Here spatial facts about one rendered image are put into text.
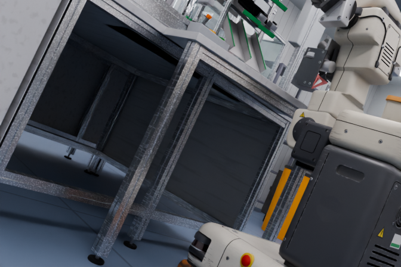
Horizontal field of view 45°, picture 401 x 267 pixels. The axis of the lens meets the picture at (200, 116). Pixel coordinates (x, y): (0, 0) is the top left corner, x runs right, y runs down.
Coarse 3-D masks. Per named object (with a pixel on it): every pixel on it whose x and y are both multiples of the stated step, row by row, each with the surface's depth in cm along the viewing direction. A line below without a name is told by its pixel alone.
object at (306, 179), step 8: (288, 168) 499; (288, 176) 494; (304, 176) 486; (280, 184) 500; (304, 184) 485; (280, 192) 495; (272, 200) 504; (296, 200) 485; (272, 208) 497; (296, 208) 485; (288, 216) 485; (264, 224) 499; (288, 224) 485; (280, 232) 485
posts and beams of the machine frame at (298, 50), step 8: (280, 0) 431; (312, 24) 387; (304, 40) 385; (296, 48) 386; (296, 56) 384; (288, 64) 385; (296, 64) 386; (288, 72) 383; (280, 80) 385; (288, 80) 385
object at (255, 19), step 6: (234, 0) 244; (240, 0) 262; (246, 0) 258; (252, 0) 255; (240, 6) 239; (246, 6) 256; (252, 6) 253; (240, 12) 237; (246, 12) 236; (252, 12) 251; (252, 18) 240; (258, 24) 243
